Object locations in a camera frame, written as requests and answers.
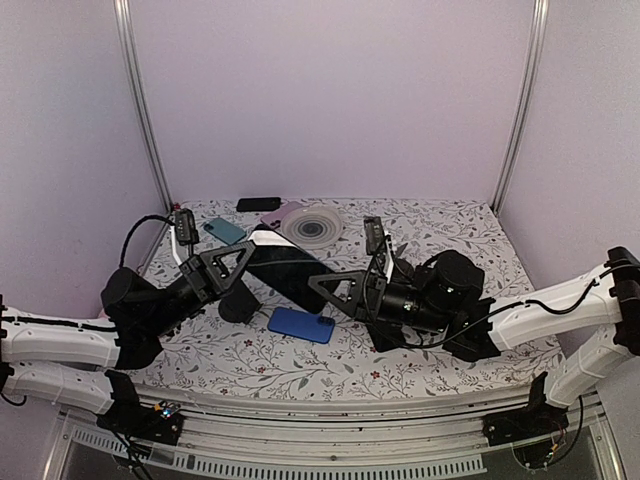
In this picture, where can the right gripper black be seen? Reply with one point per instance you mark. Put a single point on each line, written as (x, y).
(370, 293)

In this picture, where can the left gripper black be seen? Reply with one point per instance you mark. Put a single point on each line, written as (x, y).
(207, 276)

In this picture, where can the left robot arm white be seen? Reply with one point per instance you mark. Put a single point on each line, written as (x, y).
(83, 362)

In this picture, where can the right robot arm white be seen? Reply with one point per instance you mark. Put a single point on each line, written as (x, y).
(607, 296)

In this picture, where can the black round folding stand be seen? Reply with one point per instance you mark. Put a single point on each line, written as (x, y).
(240, 305)

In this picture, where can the black phone on table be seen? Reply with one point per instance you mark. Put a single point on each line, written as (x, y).
(385, 342)

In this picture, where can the teal phone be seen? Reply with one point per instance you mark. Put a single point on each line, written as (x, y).
(224, 231)

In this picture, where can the blue phone face down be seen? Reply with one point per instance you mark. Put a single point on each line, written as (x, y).
(301, 325)

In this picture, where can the pink phone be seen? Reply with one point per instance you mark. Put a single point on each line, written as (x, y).
(274, 218)

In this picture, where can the black phone at back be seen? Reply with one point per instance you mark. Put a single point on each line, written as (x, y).
(258, 204)

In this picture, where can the floral table mat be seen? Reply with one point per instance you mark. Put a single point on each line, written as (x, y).
(211, 356)

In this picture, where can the white round dish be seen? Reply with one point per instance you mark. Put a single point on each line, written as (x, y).
(312, 227)

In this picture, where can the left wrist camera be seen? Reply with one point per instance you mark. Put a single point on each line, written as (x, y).
(183, 234)

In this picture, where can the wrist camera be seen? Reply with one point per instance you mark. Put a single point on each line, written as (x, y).
(183, 234)
(376, 245)

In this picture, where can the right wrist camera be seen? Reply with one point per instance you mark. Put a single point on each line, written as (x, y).
(376, 245)

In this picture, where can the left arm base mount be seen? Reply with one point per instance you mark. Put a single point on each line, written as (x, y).
(161, 423)

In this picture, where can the front aluminium rail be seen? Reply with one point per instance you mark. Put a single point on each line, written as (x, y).
(228, 437)

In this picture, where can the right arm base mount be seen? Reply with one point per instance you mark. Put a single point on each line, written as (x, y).
(537, 417)

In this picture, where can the right aluminium frame post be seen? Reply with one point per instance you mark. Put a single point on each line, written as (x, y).
(526, 94)

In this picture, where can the aluminium frame post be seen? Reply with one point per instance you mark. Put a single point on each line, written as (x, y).
(124, 25)
(526, 94)

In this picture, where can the left aluminium frame post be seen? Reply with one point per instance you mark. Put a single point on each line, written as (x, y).
(124, 25)

